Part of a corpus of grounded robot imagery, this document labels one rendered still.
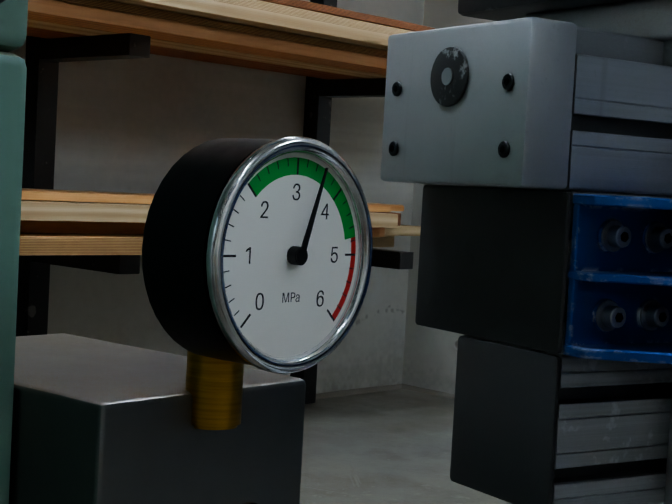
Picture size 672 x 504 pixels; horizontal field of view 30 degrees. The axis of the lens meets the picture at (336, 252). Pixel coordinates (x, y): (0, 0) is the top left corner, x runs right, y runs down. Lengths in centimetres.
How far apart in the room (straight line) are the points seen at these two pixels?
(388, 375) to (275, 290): 396
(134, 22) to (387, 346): 181
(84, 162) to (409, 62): 264
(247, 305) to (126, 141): 312
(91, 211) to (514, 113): 215
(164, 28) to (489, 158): 223
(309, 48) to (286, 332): 287
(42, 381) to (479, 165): 39
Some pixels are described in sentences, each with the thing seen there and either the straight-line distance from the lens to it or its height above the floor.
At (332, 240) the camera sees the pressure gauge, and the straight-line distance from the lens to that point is 34.
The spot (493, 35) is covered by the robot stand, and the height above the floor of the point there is 77.
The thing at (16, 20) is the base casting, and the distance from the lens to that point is 35.
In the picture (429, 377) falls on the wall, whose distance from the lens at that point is 427.
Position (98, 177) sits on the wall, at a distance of 339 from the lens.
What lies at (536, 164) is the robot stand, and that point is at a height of 70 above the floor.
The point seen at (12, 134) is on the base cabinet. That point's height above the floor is 69.
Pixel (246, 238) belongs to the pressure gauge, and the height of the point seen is 66.
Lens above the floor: 68
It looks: 3 degrees down
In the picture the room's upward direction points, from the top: 3 degrees clockwise
